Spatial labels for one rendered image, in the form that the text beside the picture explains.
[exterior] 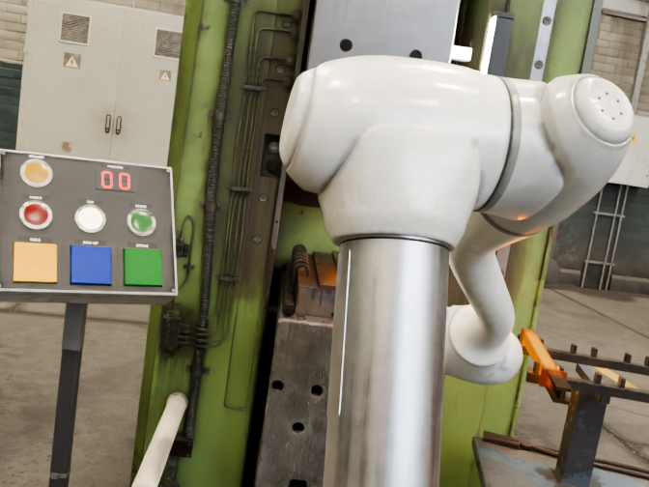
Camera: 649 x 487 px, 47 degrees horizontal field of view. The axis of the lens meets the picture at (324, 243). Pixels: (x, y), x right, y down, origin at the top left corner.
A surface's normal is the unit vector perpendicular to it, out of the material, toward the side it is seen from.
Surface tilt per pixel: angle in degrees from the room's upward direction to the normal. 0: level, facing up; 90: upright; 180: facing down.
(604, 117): 54
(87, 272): 60
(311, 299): 90
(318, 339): 90
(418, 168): 75
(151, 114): 90
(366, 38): 90
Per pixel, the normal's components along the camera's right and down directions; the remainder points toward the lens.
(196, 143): 0.05, 0.16
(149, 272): 0.47, -0.31
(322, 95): -0.26, -0.35
